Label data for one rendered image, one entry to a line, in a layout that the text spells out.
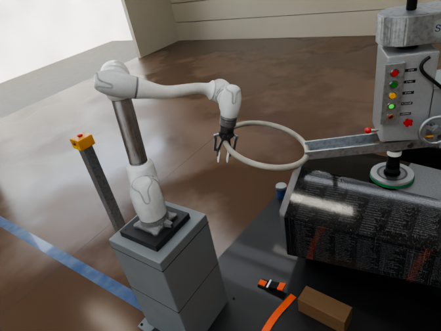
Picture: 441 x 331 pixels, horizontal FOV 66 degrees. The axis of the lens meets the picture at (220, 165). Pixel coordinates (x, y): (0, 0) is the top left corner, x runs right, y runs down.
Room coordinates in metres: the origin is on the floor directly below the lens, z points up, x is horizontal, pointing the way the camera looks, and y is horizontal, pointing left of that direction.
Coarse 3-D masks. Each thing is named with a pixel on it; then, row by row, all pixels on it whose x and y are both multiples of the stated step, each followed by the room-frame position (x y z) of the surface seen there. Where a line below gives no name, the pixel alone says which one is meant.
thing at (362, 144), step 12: (312, 144) 1.63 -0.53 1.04; (324, 144) 1.61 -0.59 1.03; (336, 144) 1.59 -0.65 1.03; (348, 144) 1.56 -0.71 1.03; (360, 144) 1.53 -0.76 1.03; (372, 144) 1.44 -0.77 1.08; (384, 144) 1.42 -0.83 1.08; (396, 144) 1.41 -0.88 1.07; (408, 144) 1.38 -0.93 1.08; (420, 144) 1.38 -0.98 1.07; (312, 156) 1.52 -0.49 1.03; (324, 156) 1.51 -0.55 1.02; (336, 156) 1.49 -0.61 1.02
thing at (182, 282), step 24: (192, 216) 1.51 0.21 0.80; (120, 240) 1.43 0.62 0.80; (192, 240) 1.39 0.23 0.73; (120, 264) 1.45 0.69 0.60; (144, 264) 1.29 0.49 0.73; (168, 264) 1.24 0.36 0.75; (192, 264) 1.35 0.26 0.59; (216, 264) 1.49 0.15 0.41; (144, 288) 1.36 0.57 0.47; (168, 288) 1.21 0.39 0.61; (192, 288) 1.31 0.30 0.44; (216, 288) 1.45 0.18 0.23; (144, 312) 1.44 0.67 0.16; (168, 312) 1.27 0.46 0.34; (192, 312) 1.27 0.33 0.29; (216, 312) 1.41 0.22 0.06
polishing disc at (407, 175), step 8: (376, 168) 1.53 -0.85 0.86; (384, 168) 1.51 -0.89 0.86; (400, 168) 1.48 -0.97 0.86; (408, 168) 1.47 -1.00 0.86; (376, 176) 1.46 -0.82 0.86; (384, 176) 1.44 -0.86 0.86; (400, 176) 1.42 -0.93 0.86; (408, 176) 1.40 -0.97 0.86; (384, 184) 1.39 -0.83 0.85; (392, 184) 1.37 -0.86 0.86; (400, 184) 1.36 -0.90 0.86
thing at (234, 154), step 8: (280, 128) 1.82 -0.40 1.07; (288, 128) 1.81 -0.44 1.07; (296, 136) 1.74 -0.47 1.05; (224, 144) 1.60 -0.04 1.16; (304, 144) 1.64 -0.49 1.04; (232, 152) 1.53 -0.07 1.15; (304, 152) 1.56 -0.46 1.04; (240, 160) 1.48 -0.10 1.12; (248, 160) 1.46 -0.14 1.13; (304, 160) 1.48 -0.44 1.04; (264, 168) 1.41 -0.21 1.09; (272, 168) 1.41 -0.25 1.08; (280, 168) 1.41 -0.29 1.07; (288, 168) 1.42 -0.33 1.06
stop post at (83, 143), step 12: (84, 132) 2.36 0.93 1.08; (72, 144) 2.29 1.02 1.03; (84, 144) 2.24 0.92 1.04; (84, 156) 2.27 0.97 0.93; (96, 156) 2.30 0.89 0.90; (96, 168) 2.28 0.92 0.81; (96, 180) 2.25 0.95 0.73; (108, 192) 2.28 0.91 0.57; (108, 204) 2.25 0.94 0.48; (108, 216) 2.30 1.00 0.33; (120, 216) 2.29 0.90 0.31; (120, 228) 2.26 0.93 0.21
